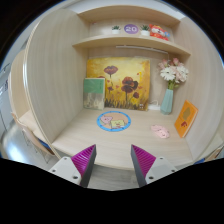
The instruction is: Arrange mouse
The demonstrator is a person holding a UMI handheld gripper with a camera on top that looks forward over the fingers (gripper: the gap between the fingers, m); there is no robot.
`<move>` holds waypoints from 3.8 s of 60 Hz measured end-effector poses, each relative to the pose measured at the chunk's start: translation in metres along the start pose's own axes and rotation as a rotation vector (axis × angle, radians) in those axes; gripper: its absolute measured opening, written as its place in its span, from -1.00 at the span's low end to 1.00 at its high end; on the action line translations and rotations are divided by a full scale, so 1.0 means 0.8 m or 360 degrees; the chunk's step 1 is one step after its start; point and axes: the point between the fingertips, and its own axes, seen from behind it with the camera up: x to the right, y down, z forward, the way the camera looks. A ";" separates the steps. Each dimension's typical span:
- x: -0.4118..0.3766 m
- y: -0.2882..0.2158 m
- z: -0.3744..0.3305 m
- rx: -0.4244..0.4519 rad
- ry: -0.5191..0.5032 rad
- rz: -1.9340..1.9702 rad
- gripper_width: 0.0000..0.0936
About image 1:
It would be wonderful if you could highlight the wooden chair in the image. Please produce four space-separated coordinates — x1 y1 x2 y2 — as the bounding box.
12 113 54 156

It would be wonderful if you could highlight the purple round number sign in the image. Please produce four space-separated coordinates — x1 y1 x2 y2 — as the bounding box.
124 24 139 34

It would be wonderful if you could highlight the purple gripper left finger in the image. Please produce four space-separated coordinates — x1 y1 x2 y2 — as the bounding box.
48 144 98 188

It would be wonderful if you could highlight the red cartoon plush toy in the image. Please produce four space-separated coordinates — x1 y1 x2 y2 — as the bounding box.
149 24 170 40

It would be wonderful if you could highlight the yellow poppy flower painting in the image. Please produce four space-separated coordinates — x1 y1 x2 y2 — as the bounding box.
86 57 150 111

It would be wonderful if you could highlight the left small potted plant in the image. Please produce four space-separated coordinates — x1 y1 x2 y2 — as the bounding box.
112 25 121 34

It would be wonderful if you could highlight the small potted plant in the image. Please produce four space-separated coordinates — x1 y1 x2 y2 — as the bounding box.
112 25 121 34
140 25 150 36

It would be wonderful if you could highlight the white power adapter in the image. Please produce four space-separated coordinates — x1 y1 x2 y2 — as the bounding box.
148 101 160 111

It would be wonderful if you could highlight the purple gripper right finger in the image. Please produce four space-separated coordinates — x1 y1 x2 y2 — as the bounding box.
130 144 178 188

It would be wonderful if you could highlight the right small potted plant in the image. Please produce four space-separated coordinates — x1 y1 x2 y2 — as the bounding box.
140 25 150 36

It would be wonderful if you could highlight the teal ceramic vase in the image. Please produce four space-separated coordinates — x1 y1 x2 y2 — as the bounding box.
160 89 173 115

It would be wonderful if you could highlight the round blue cartoon mouse pad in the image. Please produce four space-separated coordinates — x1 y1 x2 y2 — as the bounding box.
96 111 131 132

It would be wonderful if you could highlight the orange leaf picture card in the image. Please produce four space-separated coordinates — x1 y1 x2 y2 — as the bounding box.
174 100 198 138

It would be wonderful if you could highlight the wooden upper shelf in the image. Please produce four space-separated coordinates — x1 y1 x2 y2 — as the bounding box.
73 35 191 55

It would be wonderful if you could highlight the pink and white flower bouquet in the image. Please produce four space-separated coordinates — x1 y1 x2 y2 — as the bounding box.
158 58 189 90

